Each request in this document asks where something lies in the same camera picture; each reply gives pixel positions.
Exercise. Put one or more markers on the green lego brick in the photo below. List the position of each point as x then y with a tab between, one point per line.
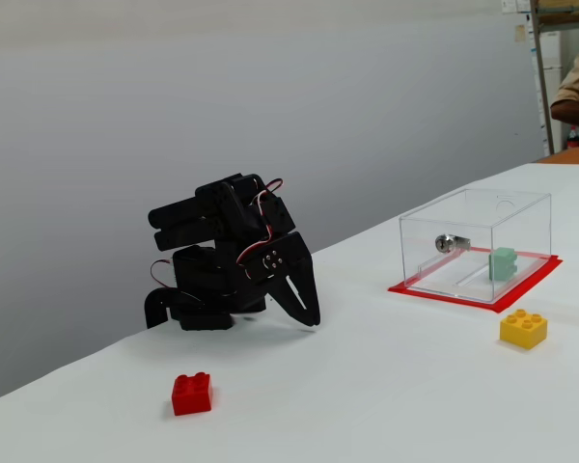
503	265

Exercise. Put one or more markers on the white cabinet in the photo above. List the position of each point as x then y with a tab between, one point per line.
552	48

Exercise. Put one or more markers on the red lego brick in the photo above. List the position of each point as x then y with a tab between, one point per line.
191	395

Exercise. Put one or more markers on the white paper label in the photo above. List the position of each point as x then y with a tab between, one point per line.
511	5

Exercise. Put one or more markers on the yellow lego brick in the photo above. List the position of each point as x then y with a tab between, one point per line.
523	330

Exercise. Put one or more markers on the beige paper tag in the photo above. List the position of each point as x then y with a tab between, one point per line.
519	33

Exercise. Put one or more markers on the metal shelf rack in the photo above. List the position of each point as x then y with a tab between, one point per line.
559	18

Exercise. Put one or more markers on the red tape square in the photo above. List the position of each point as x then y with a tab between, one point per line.
526	289

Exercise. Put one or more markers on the black table clamp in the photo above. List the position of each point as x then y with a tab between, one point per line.
154	308

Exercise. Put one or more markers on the person's forearm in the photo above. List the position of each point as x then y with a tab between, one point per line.
571	113

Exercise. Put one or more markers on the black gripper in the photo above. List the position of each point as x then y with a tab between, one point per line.
293	262

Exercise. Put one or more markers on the transparent plastic box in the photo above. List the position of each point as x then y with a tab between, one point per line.
444	280

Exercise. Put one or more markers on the dark bottle with red cap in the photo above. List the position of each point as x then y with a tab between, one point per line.
572	140

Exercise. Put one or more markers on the silver cam lock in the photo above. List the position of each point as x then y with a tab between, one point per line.
444	243

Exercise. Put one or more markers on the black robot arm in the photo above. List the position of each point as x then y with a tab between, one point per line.
231	212

